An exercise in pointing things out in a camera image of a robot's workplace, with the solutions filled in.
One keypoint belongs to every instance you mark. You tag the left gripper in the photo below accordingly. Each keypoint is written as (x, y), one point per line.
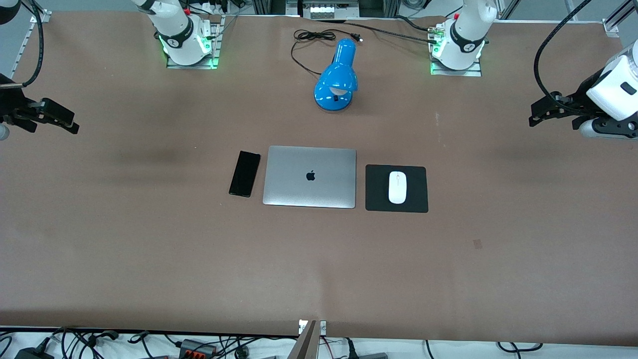
(581, 98)

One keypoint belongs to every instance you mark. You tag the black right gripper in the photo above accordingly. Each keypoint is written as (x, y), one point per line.
(10, 107)

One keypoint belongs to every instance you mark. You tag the white computer mouse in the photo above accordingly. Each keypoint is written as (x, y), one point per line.
(398, 187)

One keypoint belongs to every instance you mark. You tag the black smartphone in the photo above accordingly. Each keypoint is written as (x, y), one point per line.
(244, 173)

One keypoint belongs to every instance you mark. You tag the black mouse pad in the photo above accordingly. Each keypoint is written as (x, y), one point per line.
(374, 194)

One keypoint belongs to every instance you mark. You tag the blue desk lamp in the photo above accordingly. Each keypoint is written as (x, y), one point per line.
(336, 75)

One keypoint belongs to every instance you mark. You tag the black power adapter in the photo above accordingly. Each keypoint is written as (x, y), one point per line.
(35, 353)

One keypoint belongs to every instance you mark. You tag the white power strip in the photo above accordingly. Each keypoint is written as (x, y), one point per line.
(326, 10)

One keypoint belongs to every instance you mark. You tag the silver closed laptop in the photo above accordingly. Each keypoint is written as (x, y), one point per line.
(309, 189)

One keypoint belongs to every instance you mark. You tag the grey orange connector box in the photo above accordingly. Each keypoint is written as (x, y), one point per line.
(198, 348)

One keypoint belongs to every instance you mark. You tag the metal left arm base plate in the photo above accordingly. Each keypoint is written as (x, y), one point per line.
(473, 71)

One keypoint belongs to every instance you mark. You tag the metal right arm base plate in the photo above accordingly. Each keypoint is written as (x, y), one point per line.
(212, 55)

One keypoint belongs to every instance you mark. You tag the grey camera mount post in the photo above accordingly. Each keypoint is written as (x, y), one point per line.
(306, 344)

